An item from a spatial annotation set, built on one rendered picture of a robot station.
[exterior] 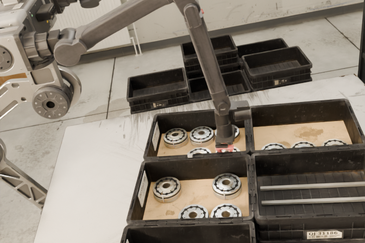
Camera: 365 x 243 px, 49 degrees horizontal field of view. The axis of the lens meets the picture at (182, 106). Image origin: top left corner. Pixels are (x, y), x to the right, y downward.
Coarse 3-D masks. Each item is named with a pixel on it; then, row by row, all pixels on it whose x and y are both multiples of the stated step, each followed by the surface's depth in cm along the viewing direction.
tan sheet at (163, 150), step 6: (240, 132) 170; (162, 138) 175; (240, 138) 167; (162, 144) 172; (186, 144) 169; (210, 144) 166; (234, 144) 164; (240, 144) 163; (162, 150) 168; (168, 150) 168; (174, 150) 167; (180, 150) 166; (186, 150) 166; (210, 150) 163; (216, 150) 163; (240, 150) 160
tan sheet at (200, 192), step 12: (192, 180) 151; (204, 180) 150; (192, 192) 146; (204, 192) 145; (156, 204) 143; (168, 204) 142; (180, 204) 142; (204, 204) 140; (216, 204) 139; (240, 204) 137; (144, 216) 140; (156, 216) 139; (168, 216) 138
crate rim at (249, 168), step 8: (144, 160) 149; (152, 160) 149; (160, 160) 148; (168, 160) 147; (176, 160) 146; (184, 160) 146; (192, 160) 146; (248, 160) 140; (248, 168) 139; (248, 176) 134; (136, 184) 139; (248, 184) 130; (136, 192) 136; (248, 192) 128; (248, 200) 125; (128, 216) 128; (240, 216) 120; (248, 216) 120; (128, 224) 126
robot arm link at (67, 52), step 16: (144, 0) 112; (160, 0) 112; (176, 0) 112; (192, 0) 112; (112, 16) 114; (128, 16) 115; (80, 32) 117; (96, 32) 117; (112, 32) 117; (64, 48) 116; (80, 48) 117; (64, 64) 120
